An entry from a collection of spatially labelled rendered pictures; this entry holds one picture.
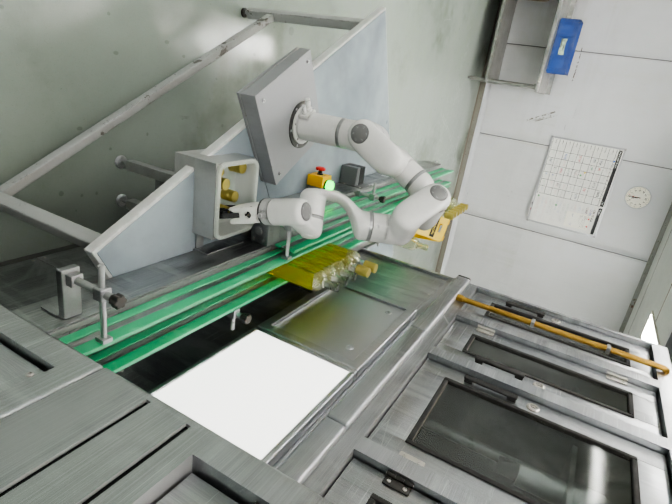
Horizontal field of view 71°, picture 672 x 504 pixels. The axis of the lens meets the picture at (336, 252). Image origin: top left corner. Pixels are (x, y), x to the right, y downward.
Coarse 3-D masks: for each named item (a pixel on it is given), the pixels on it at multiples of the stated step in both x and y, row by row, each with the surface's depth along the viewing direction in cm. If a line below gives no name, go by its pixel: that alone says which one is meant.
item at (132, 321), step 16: (272, 256) 150; (224, 272) 133; (240, 272) 136; (256, 272) 136; (192, 288) 122; (208, 288) 124; (224, 288) 124; (144, 304) 111; (160, 304) 113; (176, 304) 113; (192, 304) 115; (112, 320) 103; (128, 320) 104; (144, 320) 105; (160, 320) 107; (64, 336) 95; (80, 336) 96; (112, 336) 97; (128, 336) 100; (80, 352) 91
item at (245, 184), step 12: (252, 168) 142; (216, 180) 128; (240, 180) 145; (252, 180) 143; (216, 192) 130; (240, 192) 146; (252, 192) 144; (216, 204) 131; (228, 204) 146; (216, 216) 132; (216, 228) 133; (228, 228) 142; (240, 228) 144
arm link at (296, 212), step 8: (272, 200) 128; (280, 200) 127; (288, 200) 126; (296, 200) 124; (304, 200) 125; (272, 208) 127; (280, 208) 125; (288, 208) 124; (296, 208) 123; (304, 208) 125; (272, 216) 127; (280, 216) 126; (288, 216) 124; (296, 216) 123; (304, 216) 125; (312, 216) 130; (320, 216) 132; (272, 224) 130; (280, 224) 128; (288, 224) 127; (296, 224) 126; (304, 224) 126; (312, 224) 129; (320, 224) 132; (304, 232) 130; (312, 232) 130; (320, 232) 133
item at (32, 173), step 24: (264, 24) 219; (312, 24) 215; (336, 24) 209; (216, 48) 201; (192, 72) 191; (144, 96) 176; (120, 120) 169; (72, 144) 157; (48, 168) 152; (0, 192) 141; (24, 216) 133; (48, 216) 130; (72, 240) 125
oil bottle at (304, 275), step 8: (288, 264) 149; (296, 264) 149; (304, 264) 150; (272, 272) 152; (280, 272) 150; (288, 272) 149; (296, 272) 147; (304, 272) 146; (312, 272) 145; (320, 272) 146; (288, 280) 150; (296, 280) 148; (304, 280) 146; (312, 280) 145; (320, 280) 144; (312, 288) 146; (320, 288) 146
